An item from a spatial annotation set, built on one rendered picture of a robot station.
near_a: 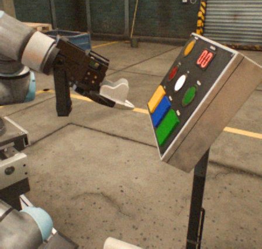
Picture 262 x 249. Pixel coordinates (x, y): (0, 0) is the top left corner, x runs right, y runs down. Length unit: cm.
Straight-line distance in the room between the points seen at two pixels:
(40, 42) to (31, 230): 35
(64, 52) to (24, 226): 34
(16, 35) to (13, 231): 35
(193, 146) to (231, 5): 773
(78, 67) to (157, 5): 845
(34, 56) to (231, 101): 41
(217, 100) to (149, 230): 129
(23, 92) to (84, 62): 54
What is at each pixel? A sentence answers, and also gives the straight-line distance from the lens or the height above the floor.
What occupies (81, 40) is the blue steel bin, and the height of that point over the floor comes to 57.
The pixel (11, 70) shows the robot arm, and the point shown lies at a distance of 68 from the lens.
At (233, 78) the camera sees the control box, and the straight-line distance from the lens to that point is 55.
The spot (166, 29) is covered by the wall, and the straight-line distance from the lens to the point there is 886.
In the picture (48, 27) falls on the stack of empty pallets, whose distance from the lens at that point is 740.
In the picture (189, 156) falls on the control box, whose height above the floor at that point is 97.
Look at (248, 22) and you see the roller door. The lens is 818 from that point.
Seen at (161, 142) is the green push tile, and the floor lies 99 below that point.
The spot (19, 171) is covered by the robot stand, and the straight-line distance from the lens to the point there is 105.
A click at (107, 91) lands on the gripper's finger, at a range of 56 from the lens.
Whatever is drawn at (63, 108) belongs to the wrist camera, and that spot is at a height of 107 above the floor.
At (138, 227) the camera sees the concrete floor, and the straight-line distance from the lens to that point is 175.
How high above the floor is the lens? 129
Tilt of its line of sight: 24 degrees down
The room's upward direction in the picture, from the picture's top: straight up
